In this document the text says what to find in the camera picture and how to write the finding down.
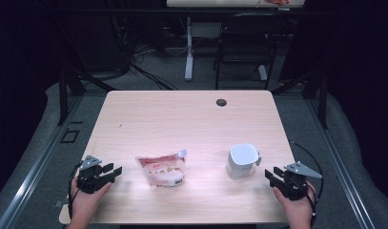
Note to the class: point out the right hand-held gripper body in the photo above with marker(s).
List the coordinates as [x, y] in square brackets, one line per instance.
[296, 183]

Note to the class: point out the white desk foot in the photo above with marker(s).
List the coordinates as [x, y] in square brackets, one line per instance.
[262, 72]

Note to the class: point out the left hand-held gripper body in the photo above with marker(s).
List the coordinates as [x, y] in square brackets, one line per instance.
[90, 178]

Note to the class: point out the orange object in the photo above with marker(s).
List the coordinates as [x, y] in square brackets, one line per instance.
[277, 2]

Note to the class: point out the red and white spout pouch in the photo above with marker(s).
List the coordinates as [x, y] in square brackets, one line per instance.
[164, 170]

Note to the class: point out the person's left hand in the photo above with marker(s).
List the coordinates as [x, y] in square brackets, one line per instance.
[86, 203]

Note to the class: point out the light wooden desk top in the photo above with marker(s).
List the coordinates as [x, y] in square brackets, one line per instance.
[214, 3]

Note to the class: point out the metal floor rail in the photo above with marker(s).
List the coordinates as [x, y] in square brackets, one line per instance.
[32, 171]
[344, 171]

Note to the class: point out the black table grommet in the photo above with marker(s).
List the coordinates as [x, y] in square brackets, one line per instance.
[221, 102]

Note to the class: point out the white cup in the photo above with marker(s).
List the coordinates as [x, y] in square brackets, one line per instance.
[242, 160]

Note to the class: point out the white desk leg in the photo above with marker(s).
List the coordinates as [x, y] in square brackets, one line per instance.
[189, 57]

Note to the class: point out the grey tape strip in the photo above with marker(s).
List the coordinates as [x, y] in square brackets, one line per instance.
[58, 204]

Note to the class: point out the black metal stand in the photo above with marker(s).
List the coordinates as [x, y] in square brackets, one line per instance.
[63, 95]
[323, 101]

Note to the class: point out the black folding chair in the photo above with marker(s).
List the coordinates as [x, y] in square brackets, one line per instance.
[245, 44]

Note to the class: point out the person's right hand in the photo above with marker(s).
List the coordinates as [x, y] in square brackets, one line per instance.
[296, 210]

